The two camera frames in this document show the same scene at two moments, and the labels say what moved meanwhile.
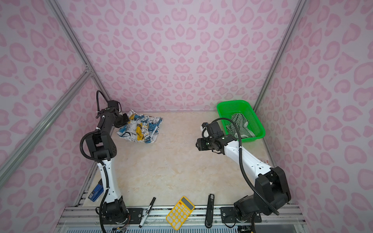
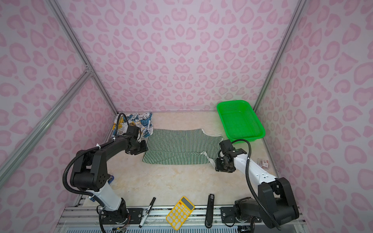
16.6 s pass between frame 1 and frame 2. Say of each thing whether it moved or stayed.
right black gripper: moved
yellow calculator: stayed
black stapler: stayed
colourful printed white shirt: moved
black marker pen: stayed
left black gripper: moved
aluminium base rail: stayed
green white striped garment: moved
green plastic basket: stayed
